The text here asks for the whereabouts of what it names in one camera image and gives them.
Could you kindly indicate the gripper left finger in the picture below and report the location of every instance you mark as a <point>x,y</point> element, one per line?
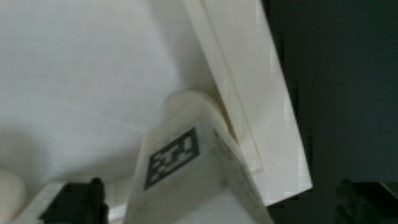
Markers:
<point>68,204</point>

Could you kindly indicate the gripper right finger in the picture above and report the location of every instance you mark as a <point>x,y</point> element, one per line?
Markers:
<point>368,202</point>

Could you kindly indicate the white leg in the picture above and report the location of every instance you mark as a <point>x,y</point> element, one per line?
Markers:
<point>193,186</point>

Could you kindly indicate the white square table top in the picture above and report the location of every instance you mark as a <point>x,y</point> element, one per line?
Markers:
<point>98,57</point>

